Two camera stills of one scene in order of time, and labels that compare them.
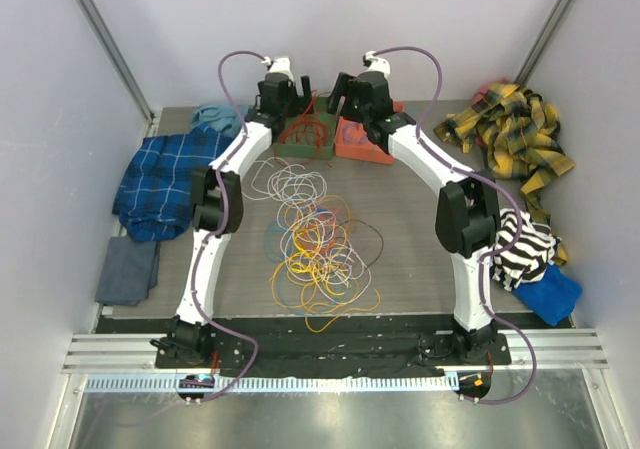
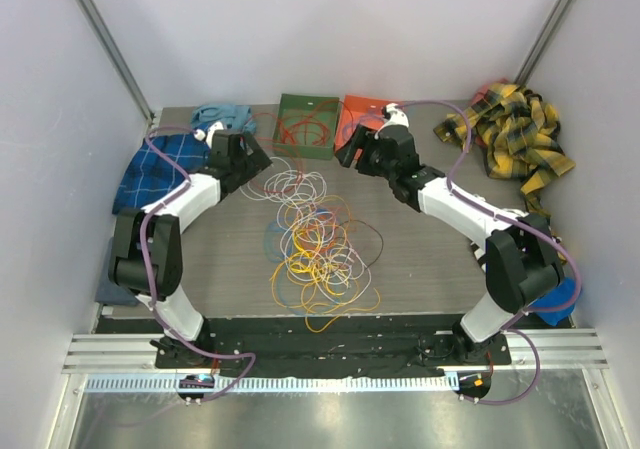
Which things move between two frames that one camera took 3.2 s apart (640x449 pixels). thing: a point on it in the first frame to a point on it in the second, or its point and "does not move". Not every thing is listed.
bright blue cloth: (553, 298) does not move
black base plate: (327, 344) does not move
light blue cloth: (219, 115) does not move
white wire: (316, 249) does not move
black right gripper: (342, 88) to (364, 138)
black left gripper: (302, 103) to (255, 162)
